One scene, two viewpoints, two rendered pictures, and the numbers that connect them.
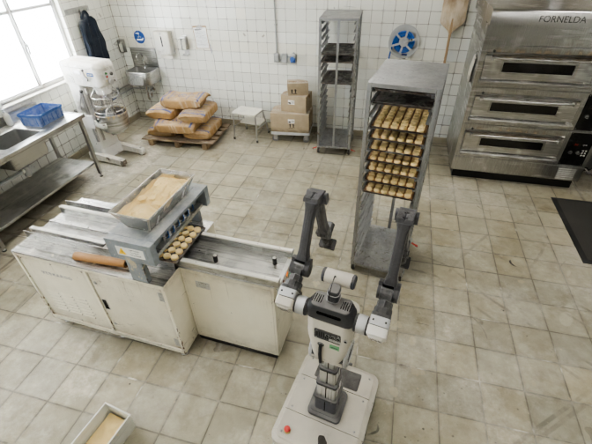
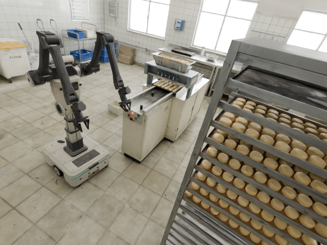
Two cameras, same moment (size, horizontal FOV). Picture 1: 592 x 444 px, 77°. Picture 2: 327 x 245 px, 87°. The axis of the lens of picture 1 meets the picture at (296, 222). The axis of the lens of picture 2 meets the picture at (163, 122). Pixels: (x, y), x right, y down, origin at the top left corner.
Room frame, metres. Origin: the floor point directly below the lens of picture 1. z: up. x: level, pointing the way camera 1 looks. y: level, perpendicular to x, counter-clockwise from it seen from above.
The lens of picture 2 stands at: (2.29, -1.58, 1.87)
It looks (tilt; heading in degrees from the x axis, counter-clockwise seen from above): 33 degrees down; 95
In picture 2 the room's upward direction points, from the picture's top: 11 degrees clockwise
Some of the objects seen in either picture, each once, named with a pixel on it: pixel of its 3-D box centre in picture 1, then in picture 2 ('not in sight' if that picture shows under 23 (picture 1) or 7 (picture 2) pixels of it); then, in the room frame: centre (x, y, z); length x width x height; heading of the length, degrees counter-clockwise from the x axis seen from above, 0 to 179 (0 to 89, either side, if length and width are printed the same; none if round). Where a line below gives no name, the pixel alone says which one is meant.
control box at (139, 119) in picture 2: (284, 277); (133, 115); (1.79, 0.09, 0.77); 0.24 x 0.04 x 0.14; 162
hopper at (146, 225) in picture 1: (157, 200); (173, 62); (2.06, 0.91, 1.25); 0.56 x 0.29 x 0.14; 162
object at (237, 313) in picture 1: (240, 298); (147, 124); (1.90, 0.43, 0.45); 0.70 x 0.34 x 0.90; 72
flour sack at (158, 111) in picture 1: (168, 107); not in sight; (5.88, 1.98, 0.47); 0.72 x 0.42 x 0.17; 165
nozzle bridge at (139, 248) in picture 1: (166, 228); (170, 78); (2.06, 0.91, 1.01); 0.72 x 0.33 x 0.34; 162
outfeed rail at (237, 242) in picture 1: (167, 228); (179, 88); (2.23, 0.97, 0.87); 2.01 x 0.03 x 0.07; 72
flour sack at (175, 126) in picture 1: (178, 123); not in sight; (5.58, 1.80, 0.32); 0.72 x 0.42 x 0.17; 79
